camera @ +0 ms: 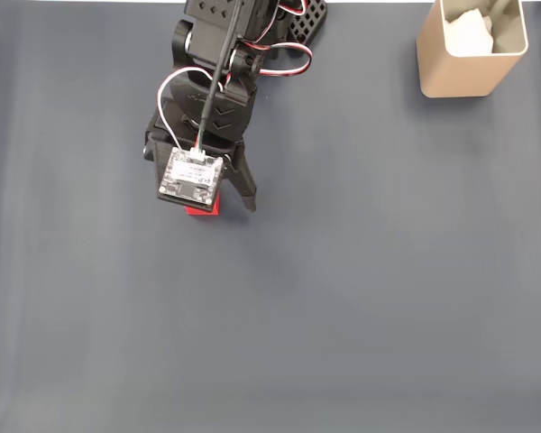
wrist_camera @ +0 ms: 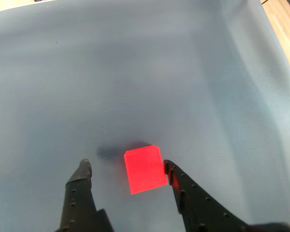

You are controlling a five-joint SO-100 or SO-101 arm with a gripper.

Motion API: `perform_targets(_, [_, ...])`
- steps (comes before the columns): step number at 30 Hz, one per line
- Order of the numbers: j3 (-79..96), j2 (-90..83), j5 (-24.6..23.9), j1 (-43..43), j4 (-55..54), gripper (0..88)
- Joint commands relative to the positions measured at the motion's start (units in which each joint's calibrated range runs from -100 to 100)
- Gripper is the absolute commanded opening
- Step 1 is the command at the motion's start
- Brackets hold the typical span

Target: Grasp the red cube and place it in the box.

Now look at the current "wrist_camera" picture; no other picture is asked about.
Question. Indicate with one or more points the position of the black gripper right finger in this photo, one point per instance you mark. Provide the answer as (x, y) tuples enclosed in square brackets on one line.
[(198, 207)]

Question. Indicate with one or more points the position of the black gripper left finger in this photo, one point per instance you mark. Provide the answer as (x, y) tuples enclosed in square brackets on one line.
[(77, 203)]

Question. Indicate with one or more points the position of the red cube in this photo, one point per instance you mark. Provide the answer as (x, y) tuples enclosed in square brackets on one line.
[(145, 171)]

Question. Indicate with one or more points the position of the dark blue-grey mat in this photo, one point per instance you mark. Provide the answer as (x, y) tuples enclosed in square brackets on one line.
[(111, 84)]

